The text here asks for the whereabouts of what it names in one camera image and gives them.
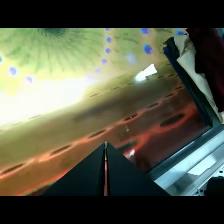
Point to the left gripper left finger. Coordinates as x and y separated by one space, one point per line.
83 178

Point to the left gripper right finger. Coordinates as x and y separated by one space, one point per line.
128 178

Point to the dark blue garment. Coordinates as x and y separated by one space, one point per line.
186 80

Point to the beige garment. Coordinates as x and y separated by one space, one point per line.
196 71

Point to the dark red garment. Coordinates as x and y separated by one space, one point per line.
210 56

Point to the silver frame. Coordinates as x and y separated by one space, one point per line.
190 166

